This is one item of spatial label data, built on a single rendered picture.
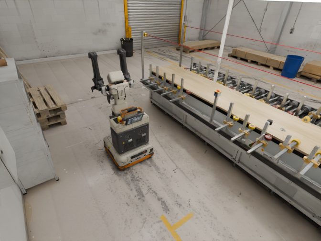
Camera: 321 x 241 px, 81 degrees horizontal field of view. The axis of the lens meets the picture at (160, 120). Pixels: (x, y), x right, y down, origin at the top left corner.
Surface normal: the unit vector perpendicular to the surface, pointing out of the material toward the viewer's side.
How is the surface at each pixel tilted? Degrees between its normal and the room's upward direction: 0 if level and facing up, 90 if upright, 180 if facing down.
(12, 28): 90
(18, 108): 90
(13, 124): 90
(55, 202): 0
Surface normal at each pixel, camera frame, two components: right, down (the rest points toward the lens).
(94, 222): 0.04, -0.83
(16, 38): 0.58, 0.47
